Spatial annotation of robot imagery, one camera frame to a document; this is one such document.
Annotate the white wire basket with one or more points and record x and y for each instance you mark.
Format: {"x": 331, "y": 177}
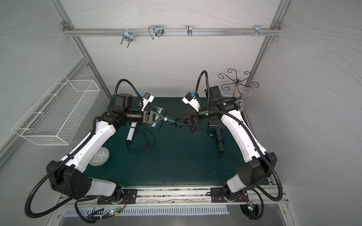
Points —
{"x": 55, "y": 118}

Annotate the small metal clamp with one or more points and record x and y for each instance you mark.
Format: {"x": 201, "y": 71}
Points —
{"x": 189, "y": 30}

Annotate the clear wine glass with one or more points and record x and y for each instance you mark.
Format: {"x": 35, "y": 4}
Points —
{"x": 240, "y": 102}

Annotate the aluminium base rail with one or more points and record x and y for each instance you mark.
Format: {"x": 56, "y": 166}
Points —
{"x": 190, "y": 195}

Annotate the white vent strip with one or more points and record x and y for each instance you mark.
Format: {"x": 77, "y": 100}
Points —
{"x": 187, "y": 210}

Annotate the green table mat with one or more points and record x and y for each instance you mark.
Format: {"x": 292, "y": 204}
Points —
{"x": 171, "y": 156}

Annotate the metal hook bracket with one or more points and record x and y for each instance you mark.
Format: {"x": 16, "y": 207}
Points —
{"x": 128, "y": 38}

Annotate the metal glass holder stand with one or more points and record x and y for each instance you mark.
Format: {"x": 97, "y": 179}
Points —
{"x": 238, "y": 86}

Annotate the patterned ceramic bowl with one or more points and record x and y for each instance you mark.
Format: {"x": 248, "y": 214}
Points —
{"x": 100, "y": 158}

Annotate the metal u-bolt bracket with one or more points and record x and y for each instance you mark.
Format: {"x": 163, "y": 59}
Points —
{"x": 156, "y": 31}

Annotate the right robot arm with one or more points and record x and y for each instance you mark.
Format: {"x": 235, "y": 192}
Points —
{"x": 259, "y": 164}

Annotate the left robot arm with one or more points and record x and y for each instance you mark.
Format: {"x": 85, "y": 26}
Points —
{"x": 67, "y": 175}

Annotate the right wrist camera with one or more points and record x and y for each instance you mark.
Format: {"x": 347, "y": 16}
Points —
{"x": 190, "y": 99}

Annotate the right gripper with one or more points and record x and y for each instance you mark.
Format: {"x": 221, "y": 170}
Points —
{"x": 192, "y": 119}

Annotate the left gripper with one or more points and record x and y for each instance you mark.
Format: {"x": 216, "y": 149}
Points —
{"x": 145, "y": 117}

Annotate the aluminium top rail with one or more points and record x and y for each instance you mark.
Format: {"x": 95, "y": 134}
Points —
{"x": 169, "y": 32}

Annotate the dark green hair dryer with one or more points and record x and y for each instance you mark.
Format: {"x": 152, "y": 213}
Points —
{"x": 168, "y": 119}

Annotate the white hair dryer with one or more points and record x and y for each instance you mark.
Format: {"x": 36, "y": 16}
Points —
{"x": 131, "y": 132}

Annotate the metal bolt bracket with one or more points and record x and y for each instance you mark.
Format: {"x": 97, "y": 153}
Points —
{"x": 258, "y": 32}

